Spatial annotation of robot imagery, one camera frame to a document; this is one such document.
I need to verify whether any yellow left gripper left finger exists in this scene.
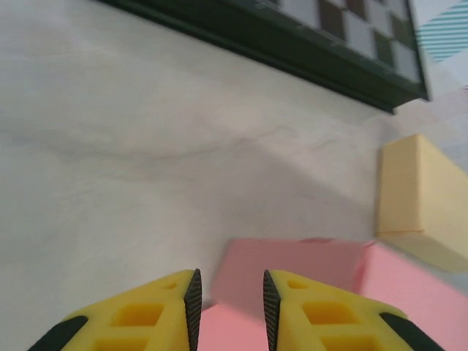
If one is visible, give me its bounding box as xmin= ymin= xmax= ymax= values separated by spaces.
xmin=31 ymin=268 xmax=203 ymax=351

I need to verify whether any pink paper box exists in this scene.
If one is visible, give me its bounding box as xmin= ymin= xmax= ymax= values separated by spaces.
xmin=199 ymin=237 xmax=468 ymax=351

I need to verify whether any black and silver chessboard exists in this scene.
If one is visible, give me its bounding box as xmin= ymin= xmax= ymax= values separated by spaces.
xmin=98 ymin=0 xmax=429 ymax=115

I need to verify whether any yellow paper box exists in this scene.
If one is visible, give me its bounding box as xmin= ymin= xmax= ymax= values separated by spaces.
xmin=372 ymin=134 xmax=468 ymax=273

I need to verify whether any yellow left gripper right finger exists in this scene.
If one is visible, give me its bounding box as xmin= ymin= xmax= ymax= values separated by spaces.
xmin=263 ymin=269 xmax=449 ymax=351

